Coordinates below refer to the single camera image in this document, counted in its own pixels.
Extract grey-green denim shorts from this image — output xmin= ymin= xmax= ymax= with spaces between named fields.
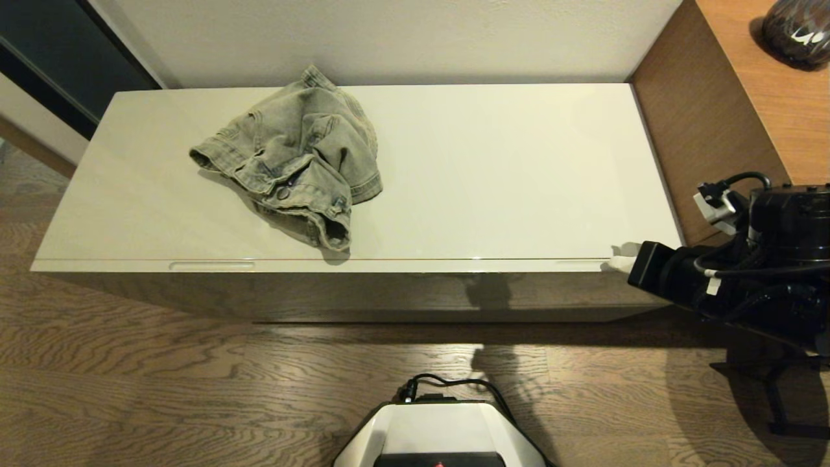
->
xmin=189 ymin=65 xmax=383 ymax=252

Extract brown wooden desk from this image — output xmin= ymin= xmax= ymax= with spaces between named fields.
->
xmin=629 ymin=0 xmax=830 ymax=247

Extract dark glass vase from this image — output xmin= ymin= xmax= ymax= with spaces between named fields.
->
xmin=760 ymin=0 xmax=830 ymax=71

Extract black metal stand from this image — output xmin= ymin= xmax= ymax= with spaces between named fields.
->
xmin=709 ymin=347 xmax=830 ymax=438

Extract glossy white low cabinet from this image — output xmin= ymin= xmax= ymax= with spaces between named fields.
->
xmin=34 ymin=84 xmax=685 ymax=263

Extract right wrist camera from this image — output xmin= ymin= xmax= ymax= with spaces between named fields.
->
xmin=693 ymin=182 xmax=744 ymax=235

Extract black robot torso cable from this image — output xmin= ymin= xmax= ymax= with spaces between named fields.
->
xmin=397 ymin=374 xmax=553 ymax=467

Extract dark glass door panel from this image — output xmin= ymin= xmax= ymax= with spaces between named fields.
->
xmin=0 ymin=0 xmax=163 ymax=140

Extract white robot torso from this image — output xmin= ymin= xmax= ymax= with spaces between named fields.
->
xmin=333 ymin=400 xmax=549 ymax=467

